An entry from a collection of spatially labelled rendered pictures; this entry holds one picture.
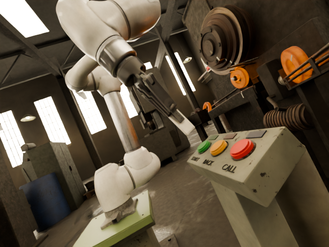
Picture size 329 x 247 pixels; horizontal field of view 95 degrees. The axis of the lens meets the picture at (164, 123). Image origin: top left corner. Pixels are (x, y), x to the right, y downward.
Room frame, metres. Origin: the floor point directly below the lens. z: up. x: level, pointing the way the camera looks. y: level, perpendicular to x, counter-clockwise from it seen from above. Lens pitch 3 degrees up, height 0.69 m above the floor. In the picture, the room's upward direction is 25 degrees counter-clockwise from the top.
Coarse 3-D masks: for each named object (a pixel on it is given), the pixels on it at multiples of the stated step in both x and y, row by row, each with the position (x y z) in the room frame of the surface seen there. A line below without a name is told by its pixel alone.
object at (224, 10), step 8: (216, 8) 1.01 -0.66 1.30; (224, 8) 0.96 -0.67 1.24; (232, 8) 0.96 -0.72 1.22; (208, 16) 1.10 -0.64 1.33; (232, 16) 0.93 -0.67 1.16; (240, 16) 0.93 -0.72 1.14; (240, 24) 0.92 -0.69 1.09; (200, 32) 1.26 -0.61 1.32; (240, 32) 0.93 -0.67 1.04; (248, 32) 0.95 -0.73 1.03; (240, 40) 0.96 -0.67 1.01; (248, 40) 0.97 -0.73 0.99; (240, 48) 0.98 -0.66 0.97; (240, 56) 1.01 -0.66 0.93; (240, 64) 1.11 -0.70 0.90; (216, 72) 1.30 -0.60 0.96; (224, 72) 1.21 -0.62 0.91
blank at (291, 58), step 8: (288, 48) 0.62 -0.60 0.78; (296, 48) 0.59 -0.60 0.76; (288, 56) 0.62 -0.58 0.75; (296, 56) 0.58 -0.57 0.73; (304, 56) 0.57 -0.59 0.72; (288, 64) 0.67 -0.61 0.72; (296, 64) 0.60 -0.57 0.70; (288, 72) 0.69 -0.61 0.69; (296, 72) 0.62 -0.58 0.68; (296, 80) 0.66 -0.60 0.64
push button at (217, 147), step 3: (219, 141) 0.33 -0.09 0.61; (222, 141) 0.32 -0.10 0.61; (213, 144) 0.35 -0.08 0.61; (216, 144) 0.33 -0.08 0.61; (219, 144) 0.32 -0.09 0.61; (222, 144) 0.32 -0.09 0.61; (225, 144) 0.32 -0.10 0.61; (213, 147) 0.33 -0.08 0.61; (216, 147) 0.32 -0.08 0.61; (219, 147) 0.31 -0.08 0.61; (222, 147) 0.31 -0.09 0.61; (210, 150) 0.34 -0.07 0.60; (213, 150) 0.32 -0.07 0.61; (216, 150) 0.32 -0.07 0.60; (219, 150) 0.31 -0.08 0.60; (213, 153) 0.32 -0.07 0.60; (216, 153) 0.32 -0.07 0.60
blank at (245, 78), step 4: (236, 68) 1.12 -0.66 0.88; (240, 68) 1.10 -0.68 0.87; (232, 72) 1.16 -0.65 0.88; (236, 72) 1.12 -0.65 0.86; (240, 72) 1.09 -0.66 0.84; (244, 72) 1.07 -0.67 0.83; (232, 76) 1.19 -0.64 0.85; (240, 76) 1.11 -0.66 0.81; (244, 76) 1.08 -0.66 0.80; (248, 76) 1.08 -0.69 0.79; (232, 80) 1.20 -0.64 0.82; (244, 80) 1.09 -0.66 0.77; (248, 80) 1.09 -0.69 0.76; (236, 84) 1.18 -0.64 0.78; (240, 84) 1.14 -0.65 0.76; (244, 84) 1.11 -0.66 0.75; (240, 88) 1.17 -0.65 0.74
